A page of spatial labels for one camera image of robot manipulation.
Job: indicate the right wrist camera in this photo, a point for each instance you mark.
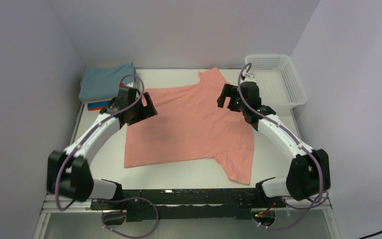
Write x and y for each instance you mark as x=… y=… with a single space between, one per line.
x=248 y=78

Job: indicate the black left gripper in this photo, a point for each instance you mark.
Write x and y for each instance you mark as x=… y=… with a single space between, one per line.
x=146 y=111

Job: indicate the blue folded t shirt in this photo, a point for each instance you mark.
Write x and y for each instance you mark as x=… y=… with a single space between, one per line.
x=98 y=104

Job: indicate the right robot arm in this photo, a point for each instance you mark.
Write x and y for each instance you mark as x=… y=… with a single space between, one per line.
x=308 y=168

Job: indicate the pink t shirt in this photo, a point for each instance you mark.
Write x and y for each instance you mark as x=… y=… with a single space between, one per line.
x=189 y=125

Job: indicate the white plastic basket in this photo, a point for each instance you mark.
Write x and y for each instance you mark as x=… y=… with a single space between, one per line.
x=278 y=81

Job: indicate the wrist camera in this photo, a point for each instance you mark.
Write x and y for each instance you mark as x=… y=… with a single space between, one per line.
x=130 y=85
x=248 y=78

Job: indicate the orange folded t shirt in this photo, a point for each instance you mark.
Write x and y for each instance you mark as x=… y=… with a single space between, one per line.
x=95 y=108

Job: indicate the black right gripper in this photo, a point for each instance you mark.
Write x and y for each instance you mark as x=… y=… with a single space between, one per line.
x=229 y=91

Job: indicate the teal folded t shirt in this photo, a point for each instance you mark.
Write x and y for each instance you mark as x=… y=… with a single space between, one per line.
x=100 y=83

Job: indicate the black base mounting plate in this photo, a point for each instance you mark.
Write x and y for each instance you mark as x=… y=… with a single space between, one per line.
x=151 y=211

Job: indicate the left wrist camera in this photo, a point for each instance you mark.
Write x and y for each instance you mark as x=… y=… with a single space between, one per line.
x=130 y=85

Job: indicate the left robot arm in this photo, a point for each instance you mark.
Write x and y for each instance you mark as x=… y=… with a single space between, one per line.
x=68 y=171

